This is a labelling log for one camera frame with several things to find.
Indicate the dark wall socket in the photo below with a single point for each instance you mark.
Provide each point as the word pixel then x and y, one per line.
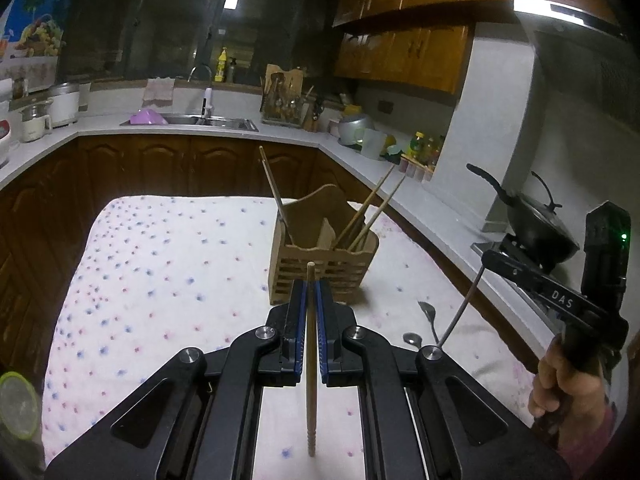
pixel 385 107

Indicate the wooden utensil holder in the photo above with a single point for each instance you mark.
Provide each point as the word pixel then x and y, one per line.
pixel 345 272

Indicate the hanging dish towel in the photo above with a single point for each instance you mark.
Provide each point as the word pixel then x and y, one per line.
pixel 159 90

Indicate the yellow detergent bottle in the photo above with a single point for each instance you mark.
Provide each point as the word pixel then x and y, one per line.
pixel 221 66

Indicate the metal chopstick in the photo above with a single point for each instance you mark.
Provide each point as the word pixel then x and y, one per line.
pixel 283 215

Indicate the chrome kitchen faucet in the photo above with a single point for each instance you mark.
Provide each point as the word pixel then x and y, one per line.
pixel 200 71

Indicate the pink plastic basin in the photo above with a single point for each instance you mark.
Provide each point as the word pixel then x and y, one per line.
pixel 148 118

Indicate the small white glass-lid pot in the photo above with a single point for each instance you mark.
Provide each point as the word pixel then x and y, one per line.
pixel 35 124

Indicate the brown lower cabinets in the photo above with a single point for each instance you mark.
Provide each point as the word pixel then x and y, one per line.
pixel 165 165

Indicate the white soap bottle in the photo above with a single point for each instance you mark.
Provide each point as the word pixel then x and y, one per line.
pixel 208 102

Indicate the large white cooking pot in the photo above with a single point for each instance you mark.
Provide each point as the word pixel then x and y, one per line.
pixel 62 105

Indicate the fruit wall poster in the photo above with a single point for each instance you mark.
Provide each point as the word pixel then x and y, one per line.
pixel 35 35

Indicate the silver lidded pot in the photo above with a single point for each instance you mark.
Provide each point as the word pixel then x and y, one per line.
pixel 352 129

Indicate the dark kitchen window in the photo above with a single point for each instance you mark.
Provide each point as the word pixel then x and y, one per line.
pixel 150 25

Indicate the translucent plastic pitcher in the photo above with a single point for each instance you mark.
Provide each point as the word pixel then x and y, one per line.
pixel 372 144

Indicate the dark condiment bottle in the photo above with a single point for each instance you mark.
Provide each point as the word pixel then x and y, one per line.
pixel 433 150

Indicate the brown upper cabinets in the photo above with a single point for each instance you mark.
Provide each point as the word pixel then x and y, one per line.
pixel 400 55

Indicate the yellow-cap oil bottle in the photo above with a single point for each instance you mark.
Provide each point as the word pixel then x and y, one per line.
pixel 416 145

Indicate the pink spice rack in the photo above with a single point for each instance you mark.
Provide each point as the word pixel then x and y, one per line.
pixel 416 170

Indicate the floral white tablecloth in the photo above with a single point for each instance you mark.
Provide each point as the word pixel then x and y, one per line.
pixel 165 285

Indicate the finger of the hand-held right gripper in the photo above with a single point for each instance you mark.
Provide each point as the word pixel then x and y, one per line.
pixel 530 282

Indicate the metal spoon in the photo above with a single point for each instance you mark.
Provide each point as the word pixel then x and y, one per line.
pixel 429 311
pixel 412 340

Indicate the green-rimmed clear container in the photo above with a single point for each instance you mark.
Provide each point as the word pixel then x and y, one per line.
pixel 17 405

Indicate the metal dish rack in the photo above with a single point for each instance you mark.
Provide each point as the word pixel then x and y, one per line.
pixel 292 112

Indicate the wooden chopstick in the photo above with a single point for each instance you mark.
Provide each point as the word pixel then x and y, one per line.
pixel 311 410
pixel 272 187
pixel 370 202
pixel 385 202

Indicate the black wok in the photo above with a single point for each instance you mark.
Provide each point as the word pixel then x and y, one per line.
pixel 540 225

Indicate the person's right hand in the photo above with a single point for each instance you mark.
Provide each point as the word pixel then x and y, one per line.
pixel 552 380

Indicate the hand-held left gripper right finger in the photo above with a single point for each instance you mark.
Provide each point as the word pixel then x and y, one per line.
pixel 324 330

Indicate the steel range hood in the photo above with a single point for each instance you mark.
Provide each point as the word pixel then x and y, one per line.
pixel 575 60

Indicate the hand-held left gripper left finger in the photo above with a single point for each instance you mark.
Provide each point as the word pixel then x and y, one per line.
pixel 298 325

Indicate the green plastic lid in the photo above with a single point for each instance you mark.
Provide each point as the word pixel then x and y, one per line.
pixel 393 152

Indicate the steel kitchen sink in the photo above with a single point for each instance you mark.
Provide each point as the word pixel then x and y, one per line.
pixel 220 122

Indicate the person's right forearm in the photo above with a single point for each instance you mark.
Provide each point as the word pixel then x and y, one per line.
pixel 590 440

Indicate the brown cabinets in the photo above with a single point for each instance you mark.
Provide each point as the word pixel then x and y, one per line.
pixel 400 55
pixel 165 165

